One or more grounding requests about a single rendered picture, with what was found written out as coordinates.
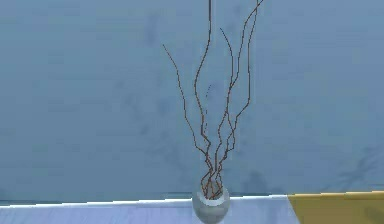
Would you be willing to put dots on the brown bare twigs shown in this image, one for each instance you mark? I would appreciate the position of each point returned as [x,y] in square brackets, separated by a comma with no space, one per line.
[209,146]

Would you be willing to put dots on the grey round vase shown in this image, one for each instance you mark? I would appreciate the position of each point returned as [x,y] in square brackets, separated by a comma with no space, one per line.
[210,210]

